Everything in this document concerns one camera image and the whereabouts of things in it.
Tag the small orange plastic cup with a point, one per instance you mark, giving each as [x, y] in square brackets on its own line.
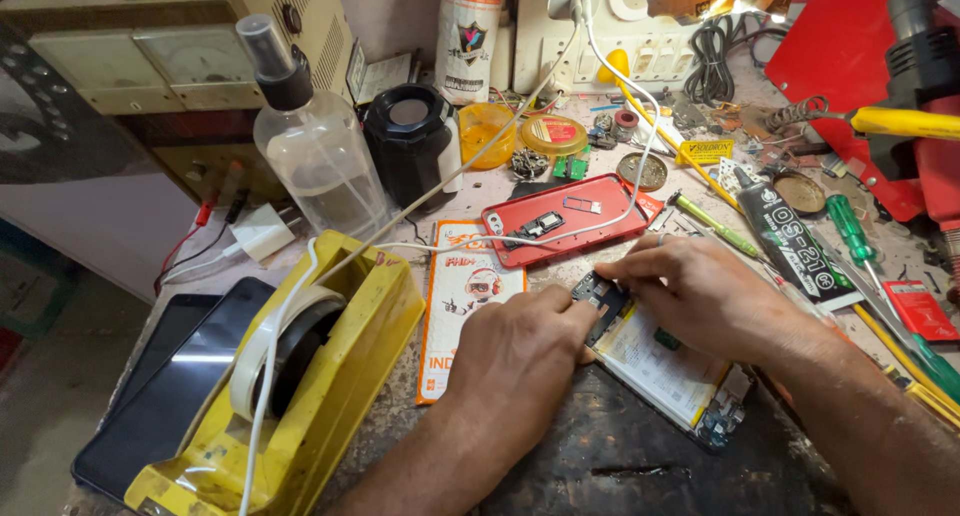
[484, 137]

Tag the black phone speaker module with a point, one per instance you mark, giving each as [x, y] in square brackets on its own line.
[536, 227]

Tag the white plug adapter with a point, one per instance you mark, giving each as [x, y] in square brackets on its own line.
[259, 235]

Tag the yellow pencil shaped tool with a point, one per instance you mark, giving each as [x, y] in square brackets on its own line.
[889, 343]

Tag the person's right fingers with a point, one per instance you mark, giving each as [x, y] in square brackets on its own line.
[634, 265]

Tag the white printed pouch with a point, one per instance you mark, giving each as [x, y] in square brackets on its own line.
[469, 43]

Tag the round brass tin lid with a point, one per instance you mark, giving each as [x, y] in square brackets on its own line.
[643, 172]

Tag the green circuit board pieces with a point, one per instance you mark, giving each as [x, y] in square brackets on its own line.
[571, 167]

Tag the white wall switchboard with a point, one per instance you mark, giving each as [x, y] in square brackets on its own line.
[645, 51]

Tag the black round speaker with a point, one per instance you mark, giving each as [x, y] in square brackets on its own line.
[409, 148]

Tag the red hot air station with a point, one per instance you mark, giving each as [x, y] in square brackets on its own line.
[832, 58]

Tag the black hot air gun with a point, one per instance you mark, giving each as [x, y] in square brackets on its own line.
[926, 51]

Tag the person's left hand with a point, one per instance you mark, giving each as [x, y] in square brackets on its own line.
[510, 366]

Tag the large black smartphone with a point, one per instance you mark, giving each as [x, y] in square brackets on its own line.
[165, 418]

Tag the beige bench power supply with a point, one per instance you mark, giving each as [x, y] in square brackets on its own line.
[112, 58]

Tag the yellow round paste tin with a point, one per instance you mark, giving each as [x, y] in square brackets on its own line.
[555, 133]

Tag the pile of small metal parts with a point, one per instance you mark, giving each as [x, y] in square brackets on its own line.
[529, 163]

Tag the small red solder spool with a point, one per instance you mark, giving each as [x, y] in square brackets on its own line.
[626, 118]

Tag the clear spray bottle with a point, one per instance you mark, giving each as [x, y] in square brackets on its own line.
[322, 156]

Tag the white tape roll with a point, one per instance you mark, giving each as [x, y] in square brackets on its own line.
[247, 366]

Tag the red sim tray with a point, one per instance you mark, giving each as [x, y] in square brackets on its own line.
[583, 205]

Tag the yellow label card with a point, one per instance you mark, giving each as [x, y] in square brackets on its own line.
[705, 151]

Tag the white paper card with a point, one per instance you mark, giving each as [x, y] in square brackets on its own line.
[382, 77]

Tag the light green screwdriver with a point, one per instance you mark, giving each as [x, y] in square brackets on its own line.
[716, 227]

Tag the smartphone with battery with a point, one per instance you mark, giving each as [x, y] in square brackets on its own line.
[660, 370]

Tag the person's right hand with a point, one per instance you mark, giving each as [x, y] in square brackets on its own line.
[712, 295]

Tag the black glue tube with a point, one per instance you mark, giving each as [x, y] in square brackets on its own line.
[795, 246]

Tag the red and black test leads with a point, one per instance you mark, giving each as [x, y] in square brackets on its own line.
[196, 223]

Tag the red phone back cover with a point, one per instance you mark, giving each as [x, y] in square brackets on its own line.
[592, 223]

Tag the yellow tape dispenser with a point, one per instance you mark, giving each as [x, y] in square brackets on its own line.
[337, 396]

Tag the small black smartphone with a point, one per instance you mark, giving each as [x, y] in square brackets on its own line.
[161, 336]

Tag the round rusty open tin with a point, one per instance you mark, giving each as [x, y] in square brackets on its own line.
[800, 192]

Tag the small red packet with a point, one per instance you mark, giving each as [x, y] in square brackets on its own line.
[919, 310]

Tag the orange screen protector packet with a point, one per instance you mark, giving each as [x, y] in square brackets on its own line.
[457, 291]

